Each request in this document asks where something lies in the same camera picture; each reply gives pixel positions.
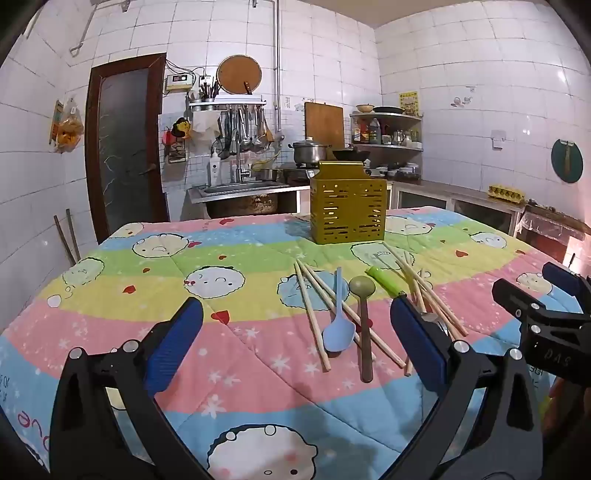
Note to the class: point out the round wooden board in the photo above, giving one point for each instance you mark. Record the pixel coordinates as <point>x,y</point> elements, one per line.
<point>239,74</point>

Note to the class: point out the black wok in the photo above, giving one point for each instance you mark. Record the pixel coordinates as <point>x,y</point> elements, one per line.
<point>351,154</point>

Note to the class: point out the person's right hand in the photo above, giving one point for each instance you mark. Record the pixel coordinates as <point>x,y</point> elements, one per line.
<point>570,410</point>

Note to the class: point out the yellow and red cartoon toy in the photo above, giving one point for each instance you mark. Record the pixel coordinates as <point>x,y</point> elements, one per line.
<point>180,129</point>

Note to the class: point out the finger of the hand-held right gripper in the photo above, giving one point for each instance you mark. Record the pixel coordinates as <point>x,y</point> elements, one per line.
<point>512,295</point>
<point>561,277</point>

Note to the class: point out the white box with red display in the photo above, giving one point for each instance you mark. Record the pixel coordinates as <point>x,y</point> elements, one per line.
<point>179,81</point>

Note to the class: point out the cartoon wall sticker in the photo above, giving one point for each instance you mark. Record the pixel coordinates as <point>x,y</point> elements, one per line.
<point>461,101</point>

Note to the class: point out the stack of bowls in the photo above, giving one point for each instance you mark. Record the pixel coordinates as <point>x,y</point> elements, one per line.
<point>401,171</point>

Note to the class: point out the metal wall rack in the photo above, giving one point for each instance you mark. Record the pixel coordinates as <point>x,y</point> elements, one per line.
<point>226,101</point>

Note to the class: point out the colourful cartoon printed blanket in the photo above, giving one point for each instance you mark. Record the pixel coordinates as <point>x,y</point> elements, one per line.
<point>184,300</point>

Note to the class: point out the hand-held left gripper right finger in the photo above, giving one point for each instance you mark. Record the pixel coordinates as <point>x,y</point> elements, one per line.
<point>418,346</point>

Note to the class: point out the yellow wall poster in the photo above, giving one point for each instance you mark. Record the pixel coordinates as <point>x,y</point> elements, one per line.
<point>409,104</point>

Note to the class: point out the row of hanging metal utensils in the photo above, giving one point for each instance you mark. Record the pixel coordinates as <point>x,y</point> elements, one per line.
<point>247,129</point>

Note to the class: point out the red box with plastic cover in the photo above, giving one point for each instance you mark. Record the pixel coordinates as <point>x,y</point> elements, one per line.
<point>549,235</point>

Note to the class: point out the row of condiment bottles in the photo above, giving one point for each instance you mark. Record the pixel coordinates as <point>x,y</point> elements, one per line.
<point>374,134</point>

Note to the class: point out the brown door with frosted glass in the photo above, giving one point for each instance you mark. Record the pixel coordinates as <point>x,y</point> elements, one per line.
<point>124,147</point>

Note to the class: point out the steel corner shelf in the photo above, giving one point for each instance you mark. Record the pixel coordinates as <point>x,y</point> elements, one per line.
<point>388,147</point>

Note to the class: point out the dark green round board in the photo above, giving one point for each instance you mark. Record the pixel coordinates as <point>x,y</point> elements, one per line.
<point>561,166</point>

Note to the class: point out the wooden stick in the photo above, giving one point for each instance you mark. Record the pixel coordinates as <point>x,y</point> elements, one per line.
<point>74,235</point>
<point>64,240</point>

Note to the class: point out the gas stove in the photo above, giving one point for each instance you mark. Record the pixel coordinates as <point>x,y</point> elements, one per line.
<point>295,170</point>

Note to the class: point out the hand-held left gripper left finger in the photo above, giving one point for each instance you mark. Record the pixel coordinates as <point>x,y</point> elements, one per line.
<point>173,344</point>

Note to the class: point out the steel pot with lid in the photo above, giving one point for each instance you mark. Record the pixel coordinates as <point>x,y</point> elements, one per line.
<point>309,151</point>

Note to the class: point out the white hanging cloth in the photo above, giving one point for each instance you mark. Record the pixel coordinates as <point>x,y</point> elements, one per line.
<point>205,124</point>

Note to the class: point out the steel basin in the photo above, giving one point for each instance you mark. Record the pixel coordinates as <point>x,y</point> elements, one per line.
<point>265,175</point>

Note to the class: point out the kitchen counter cabinet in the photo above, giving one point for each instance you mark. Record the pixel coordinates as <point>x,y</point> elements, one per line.
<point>461,198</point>

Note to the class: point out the metal wall rail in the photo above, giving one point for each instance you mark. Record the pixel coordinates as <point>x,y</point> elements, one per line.
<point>85,34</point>

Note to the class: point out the black pan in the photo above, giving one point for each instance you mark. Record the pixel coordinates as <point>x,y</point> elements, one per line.
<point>388,110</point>

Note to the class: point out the yellow perforated utensil holder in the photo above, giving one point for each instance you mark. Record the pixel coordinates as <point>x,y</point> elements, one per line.
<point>348,207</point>

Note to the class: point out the white wall socket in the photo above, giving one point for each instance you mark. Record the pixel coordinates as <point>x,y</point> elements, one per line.
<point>498,138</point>

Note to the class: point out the light blue plastic spoon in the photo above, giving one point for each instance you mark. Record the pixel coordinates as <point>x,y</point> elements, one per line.
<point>338,332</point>

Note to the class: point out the plastic bag of oranges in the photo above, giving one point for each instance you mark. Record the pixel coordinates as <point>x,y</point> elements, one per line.
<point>69,131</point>

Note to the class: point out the utensil cup with knives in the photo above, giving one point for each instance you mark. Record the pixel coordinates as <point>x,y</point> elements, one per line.
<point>207,90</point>

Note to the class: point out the vertical metal pipe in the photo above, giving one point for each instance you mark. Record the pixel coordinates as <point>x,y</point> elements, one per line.
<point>277,69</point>

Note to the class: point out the steel sink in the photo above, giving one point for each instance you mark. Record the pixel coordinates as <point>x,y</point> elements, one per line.
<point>240,201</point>

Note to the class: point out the colourful wall calendar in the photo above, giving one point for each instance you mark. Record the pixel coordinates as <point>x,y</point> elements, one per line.
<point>54,120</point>

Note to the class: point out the yellow egg tray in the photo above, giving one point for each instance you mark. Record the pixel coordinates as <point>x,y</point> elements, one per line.
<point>507,193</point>

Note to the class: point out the white soap bottle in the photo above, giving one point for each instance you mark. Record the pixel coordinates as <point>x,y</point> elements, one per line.
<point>215,170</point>

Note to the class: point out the rectangular wooden cutting board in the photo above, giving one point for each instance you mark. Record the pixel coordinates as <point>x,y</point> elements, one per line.
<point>323,124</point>

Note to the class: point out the beige bowl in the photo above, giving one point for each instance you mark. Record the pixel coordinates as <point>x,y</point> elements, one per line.
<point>364,109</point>

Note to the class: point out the metal faucet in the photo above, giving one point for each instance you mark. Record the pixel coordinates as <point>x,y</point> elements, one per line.
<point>242,173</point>

